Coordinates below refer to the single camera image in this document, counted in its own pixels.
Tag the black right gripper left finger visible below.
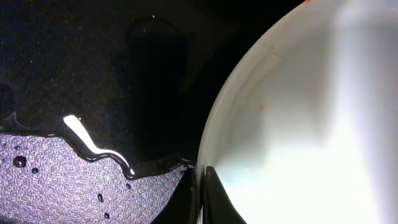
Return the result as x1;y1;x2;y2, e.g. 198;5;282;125
151;167;198;224

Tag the round black tray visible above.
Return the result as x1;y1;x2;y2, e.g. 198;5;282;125
0;0;305;224

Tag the mint green plate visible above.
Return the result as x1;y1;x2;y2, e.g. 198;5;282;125
197;0;397;223

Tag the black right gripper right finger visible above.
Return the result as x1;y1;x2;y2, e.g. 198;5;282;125
203;166;246;224

